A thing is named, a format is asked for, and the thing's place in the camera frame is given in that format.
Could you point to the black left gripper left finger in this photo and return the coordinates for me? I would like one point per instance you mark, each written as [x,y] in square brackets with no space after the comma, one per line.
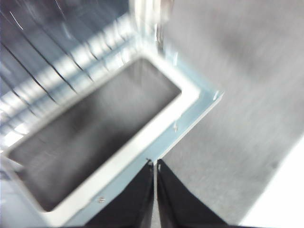
[133,202]

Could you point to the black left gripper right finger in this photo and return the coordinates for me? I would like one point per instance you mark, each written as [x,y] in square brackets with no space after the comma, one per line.
[178,202]

